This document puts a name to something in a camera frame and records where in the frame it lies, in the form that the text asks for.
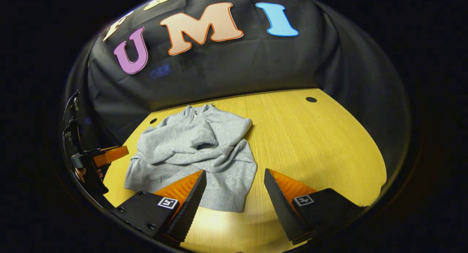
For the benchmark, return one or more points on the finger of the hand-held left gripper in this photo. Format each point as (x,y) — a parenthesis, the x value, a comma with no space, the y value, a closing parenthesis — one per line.
(109,156)

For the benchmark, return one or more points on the grey zip-neck sweatshirt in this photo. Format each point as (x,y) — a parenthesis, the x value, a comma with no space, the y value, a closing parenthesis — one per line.
(182,139)

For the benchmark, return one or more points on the black backdrop cloth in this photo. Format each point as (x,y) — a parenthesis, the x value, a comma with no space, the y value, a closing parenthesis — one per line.
(237,63)

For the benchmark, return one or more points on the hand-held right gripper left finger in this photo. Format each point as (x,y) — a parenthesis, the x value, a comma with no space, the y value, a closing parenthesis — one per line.
(188,209)

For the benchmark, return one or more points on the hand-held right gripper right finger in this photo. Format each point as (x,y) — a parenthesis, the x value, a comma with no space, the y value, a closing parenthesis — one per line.
(283,209)

